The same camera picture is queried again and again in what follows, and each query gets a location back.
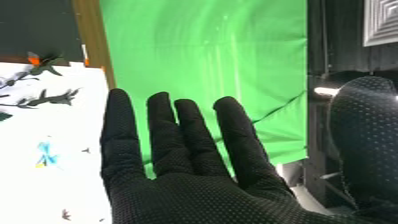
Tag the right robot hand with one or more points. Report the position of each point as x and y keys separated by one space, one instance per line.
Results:
x=197 y=190

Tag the blue flower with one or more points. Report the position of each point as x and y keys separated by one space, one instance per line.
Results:
x=47 y=156

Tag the white sheet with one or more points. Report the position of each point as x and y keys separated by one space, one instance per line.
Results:
x=55 y=133

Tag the green sprig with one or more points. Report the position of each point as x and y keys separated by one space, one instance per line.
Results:
x=55 y=99
x=47 y=67
x=14 y=81

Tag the dark mat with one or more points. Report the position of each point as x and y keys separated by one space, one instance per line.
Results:
x=37 y=26

